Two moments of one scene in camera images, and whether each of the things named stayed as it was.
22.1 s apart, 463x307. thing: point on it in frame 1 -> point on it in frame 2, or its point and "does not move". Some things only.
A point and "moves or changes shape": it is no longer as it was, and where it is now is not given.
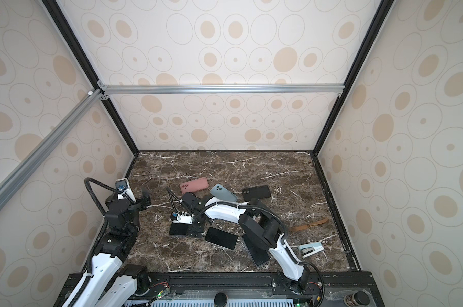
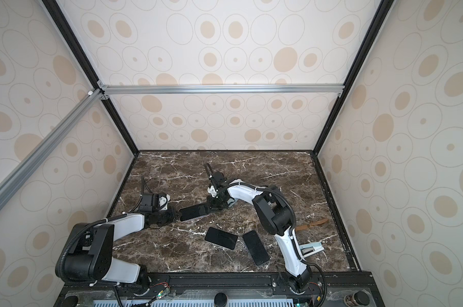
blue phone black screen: (178, 229) moves or changes shape
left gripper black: (142, 202) -> (172, 217)
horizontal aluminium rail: (222, 89) does not move
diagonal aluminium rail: (33, 157) does not move
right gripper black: (196, 229) -> (212, 207)
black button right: (360, 298) does not move
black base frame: (313, 289) does not move
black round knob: (220, 299) does not move
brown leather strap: (298, 228) does not move
